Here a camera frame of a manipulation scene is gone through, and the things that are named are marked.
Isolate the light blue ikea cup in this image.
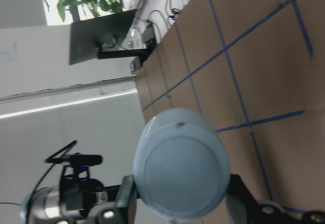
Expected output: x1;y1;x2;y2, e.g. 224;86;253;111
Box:
133;108;231;222

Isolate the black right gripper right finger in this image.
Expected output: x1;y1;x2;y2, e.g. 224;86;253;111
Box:
226;174;259;223

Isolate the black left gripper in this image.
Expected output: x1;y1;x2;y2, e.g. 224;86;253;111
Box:
59;167;121;218

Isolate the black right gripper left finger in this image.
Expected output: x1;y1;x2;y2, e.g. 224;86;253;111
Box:
115;175;138;223

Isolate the black camera cable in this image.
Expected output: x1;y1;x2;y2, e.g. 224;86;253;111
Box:
0;140;78;206

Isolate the black monitor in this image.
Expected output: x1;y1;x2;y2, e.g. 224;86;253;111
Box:
69;9;157;65

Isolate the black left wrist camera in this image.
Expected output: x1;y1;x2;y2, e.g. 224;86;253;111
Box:
47;154;103;166

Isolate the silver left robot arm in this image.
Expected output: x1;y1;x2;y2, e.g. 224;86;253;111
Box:
21;166;121;223

